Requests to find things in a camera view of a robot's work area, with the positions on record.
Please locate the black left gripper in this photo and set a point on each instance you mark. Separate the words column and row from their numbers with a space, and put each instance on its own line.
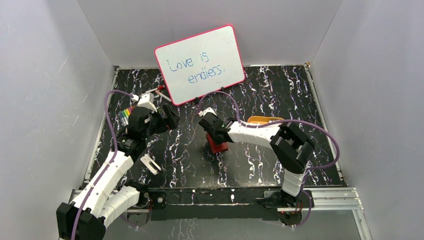
column 169, row 117

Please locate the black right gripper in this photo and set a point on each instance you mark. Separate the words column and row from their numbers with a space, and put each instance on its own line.
column 216, row 141

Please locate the red card holder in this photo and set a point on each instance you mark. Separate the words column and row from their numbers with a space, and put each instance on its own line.
column 216, row 148

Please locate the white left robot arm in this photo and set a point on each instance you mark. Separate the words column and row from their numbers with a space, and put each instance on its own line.
column 89, row 214

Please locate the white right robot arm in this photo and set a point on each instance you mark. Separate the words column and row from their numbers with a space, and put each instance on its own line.
column 291, row 146

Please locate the white marker pen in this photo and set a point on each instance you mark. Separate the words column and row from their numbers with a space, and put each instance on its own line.
column 163, row 96

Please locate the pack of coloured markers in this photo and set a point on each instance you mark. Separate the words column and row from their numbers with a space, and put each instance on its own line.
column 124, row 115

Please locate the red capped marker pen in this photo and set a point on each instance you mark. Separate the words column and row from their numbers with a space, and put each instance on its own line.
column 160, row 87

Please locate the orange oval tray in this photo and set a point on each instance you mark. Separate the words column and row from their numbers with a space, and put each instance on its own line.
column 261, row 120

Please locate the pink framed whiteboard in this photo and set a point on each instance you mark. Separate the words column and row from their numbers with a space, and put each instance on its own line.
column 194, row 66

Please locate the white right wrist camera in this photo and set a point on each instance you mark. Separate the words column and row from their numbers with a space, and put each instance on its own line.
column 202, row 113

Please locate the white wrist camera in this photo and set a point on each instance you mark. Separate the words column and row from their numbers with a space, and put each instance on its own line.
column 202, row 113
column 146, row 100

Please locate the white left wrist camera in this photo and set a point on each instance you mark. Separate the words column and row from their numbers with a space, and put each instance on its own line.
column 146, row 100

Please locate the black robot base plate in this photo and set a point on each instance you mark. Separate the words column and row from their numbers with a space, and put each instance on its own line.
column 162, row 204

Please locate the aluminium frame rail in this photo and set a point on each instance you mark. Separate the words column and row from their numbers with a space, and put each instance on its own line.
column 336, row 199

